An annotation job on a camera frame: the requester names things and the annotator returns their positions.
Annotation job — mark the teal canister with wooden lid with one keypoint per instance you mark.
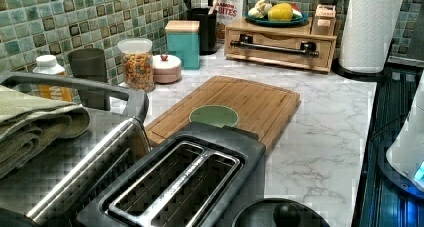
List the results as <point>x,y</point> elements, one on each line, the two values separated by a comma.
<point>183,41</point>

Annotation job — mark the oat bites snack bag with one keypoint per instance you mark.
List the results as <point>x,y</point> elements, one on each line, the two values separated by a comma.
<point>227,12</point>

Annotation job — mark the pink lidded sugar bowl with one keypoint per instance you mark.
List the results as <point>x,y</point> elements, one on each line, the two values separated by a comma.
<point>167,68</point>

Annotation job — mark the black paper towel holder base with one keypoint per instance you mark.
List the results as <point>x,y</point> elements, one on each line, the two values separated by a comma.
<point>360,74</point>

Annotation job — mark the white paper towel roll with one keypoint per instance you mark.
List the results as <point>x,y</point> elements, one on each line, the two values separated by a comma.
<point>367,34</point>

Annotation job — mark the bamboo cutting board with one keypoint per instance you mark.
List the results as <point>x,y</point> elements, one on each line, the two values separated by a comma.
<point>262,109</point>

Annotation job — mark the clear jar with pasta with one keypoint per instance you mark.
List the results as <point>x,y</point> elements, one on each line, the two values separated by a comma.
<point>137,62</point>

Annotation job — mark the small green plate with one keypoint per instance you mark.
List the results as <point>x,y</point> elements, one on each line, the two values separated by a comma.
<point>216,115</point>

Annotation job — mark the black pot lid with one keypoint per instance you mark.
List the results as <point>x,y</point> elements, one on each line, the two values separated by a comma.
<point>278,212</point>

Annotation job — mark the dark grey cup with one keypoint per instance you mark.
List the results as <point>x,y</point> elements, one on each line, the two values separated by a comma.
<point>89,63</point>

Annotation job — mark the black two-slot toaster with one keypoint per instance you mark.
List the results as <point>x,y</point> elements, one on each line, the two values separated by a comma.
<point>201,176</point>

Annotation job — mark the black utensil holder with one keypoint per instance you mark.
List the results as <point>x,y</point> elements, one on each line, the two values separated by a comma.
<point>207,30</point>

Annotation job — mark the tea bag box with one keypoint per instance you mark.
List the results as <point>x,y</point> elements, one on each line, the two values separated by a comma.
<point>324,20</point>

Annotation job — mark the black drawer handle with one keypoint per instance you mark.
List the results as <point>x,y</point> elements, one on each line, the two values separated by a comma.
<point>246,41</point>

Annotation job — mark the wooden drawer box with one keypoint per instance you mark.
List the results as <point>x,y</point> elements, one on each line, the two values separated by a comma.
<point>294,47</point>

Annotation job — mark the yellow lemon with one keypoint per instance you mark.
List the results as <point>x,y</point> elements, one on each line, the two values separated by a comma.
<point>280,12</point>

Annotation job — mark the ginger root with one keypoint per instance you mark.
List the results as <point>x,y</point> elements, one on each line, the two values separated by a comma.
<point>260,9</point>

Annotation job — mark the silver toaster oven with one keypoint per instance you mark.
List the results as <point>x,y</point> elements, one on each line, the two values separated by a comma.
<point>52,187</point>

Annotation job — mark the folded beige towel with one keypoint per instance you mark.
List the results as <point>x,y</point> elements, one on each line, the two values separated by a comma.
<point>30,123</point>

